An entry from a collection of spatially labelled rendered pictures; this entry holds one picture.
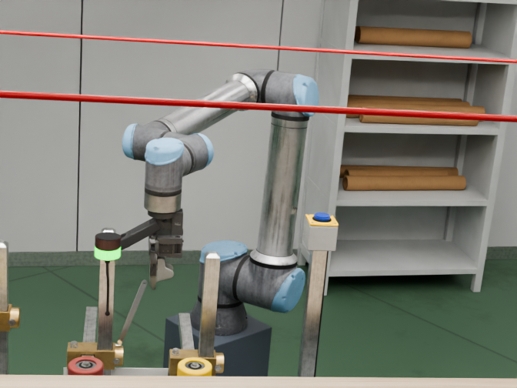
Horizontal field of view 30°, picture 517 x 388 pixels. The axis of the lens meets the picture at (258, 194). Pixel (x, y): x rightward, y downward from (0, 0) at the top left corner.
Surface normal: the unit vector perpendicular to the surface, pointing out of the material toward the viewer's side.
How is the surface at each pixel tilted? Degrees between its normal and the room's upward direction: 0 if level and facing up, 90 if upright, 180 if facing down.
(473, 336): 0
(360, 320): 0
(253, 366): 90
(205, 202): 90
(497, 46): 90
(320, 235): 90
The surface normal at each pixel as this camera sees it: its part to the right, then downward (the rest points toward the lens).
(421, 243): 0.07, -0.95
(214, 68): 0.22, 0.32
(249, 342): 0.68, 0.27
